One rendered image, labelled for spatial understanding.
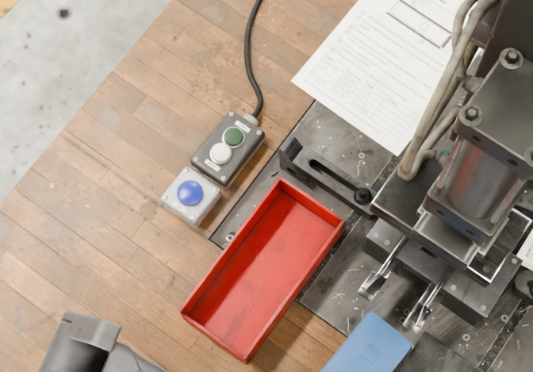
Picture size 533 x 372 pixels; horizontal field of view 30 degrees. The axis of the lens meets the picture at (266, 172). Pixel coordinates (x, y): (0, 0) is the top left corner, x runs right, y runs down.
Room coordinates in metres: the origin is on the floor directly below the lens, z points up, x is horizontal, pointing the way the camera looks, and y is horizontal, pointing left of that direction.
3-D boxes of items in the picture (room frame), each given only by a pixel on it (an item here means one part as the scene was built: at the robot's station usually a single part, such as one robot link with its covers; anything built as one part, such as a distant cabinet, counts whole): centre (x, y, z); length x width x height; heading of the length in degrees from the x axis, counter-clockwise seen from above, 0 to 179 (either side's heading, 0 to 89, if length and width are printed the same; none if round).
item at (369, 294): (0.30, -0.14, 0.98); 0.07 x 0.02 x 0.01; 139
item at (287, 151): (0.49, -0.06, 0.95); 0.06 x 0.03 x 0.09; 49
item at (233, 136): (0.55, 0.05, 0.93); 0.03 x 0.03 x 0.02
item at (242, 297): (0.34, 0.02, 0.93); 0.25 x 0.12 x 0.06; 139
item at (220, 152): (0.53, 0.07, 0.93); 0.03 x 0.03 x 0.02
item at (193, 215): (0.47, 0.12, 0.90); 0.07 x 0.07 x 0.06; 49
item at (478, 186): (0.34, -0.24, 1.37); 0.11 x 0.09 x 0.30; 49
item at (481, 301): (0.33, -0.24, 0.98); 0.20 x 0.10 x 0.01; 49
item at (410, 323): (0.25, -0.20, 0.98); 0.07 x 0.02 x 0.01; 139
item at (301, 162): (0.45, -0.11, 0.95); 0.15 x 0.03 x 0.10; 49
